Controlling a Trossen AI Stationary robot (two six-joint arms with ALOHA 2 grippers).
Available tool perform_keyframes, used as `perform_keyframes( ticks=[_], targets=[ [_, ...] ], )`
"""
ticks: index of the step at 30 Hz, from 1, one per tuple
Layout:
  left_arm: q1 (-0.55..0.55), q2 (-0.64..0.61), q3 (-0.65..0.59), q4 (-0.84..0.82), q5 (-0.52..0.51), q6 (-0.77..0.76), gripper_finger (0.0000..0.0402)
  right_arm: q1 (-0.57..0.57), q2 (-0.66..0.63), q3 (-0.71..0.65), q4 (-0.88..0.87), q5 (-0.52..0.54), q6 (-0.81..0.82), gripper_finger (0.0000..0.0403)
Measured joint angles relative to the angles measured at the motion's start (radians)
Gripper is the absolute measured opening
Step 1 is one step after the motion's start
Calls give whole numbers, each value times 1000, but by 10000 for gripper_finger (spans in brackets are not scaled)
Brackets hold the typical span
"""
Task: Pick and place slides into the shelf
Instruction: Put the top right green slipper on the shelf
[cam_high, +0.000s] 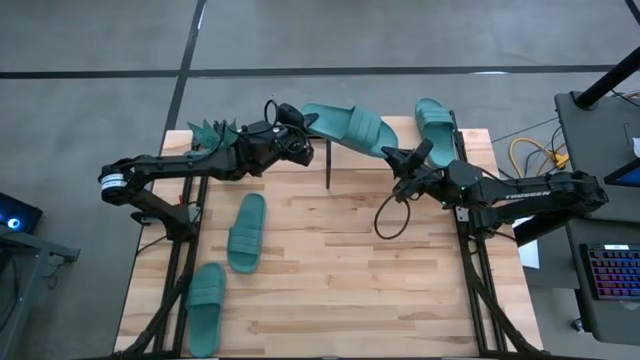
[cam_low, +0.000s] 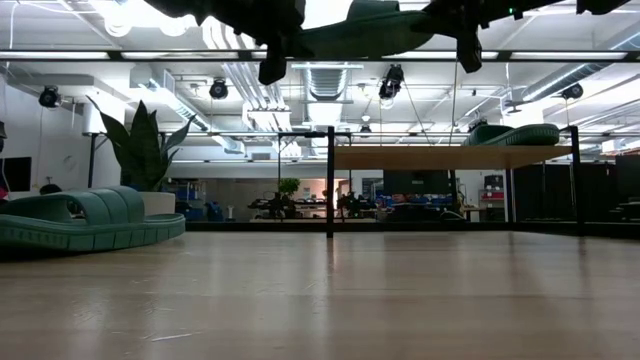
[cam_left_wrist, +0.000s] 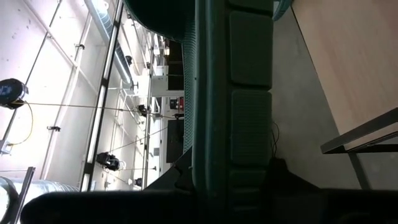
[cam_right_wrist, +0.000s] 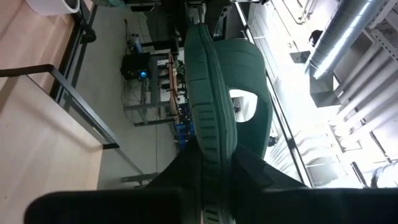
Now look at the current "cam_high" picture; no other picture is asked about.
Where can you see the grey desk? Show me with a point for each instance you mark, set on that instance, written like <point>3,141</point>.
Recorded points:
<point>595,150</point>

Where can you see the teal rubber slide sandal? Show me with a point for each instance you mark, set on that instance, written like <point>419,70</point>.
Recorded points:
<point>205,310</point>
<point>247,235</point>
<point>435,130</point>
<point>355,130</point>

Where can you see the white paper sheet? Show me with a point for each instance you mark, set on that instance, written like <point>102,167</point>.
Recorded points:
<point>530,252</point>

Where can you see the laptop with blue screen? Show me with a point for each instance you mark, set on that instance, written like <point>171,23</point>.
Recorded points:
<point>627,176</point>

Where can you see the black aluminium rig frame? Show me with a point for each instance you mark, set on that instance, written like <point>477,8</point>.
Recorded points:
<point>204,250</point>

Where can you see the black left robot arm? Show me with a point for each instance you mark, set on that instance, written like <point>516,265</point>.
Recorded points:
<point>165,165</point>

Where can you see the black pole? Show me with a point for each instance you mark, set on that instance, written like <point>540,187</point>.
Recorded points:
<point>605,80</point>

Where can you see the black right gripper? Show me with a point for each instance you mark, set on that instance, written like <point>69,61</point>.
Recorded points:
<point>425,182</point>

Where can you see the dark keyboard desk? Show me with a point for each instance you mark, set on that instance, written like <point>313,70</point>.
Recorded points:
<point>610,320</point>

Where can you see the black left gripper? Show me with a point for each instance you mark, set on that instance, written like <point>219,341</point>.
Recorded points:
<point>262,150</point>

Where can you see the grey metal stand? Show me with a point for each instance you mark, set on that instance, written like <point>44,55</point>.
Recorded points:
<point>20,250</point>

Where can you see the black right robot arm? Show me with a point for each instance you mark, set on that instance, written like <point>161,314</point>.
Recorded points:
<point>525,192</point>

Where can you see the black device with blue light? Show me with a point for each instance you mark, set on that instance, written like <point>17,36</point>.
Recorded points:
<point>20,212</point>

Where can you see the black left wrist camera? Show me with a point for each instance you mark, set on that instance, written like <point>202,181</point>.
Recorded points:
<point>300,154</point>

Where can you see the green snake plant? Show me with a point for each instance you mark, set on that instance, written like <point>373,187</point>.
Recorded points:
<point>205,136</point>

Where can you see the backlit black keyboard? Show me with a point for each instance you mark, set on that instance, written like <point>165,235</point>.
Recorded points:
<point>615,272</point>

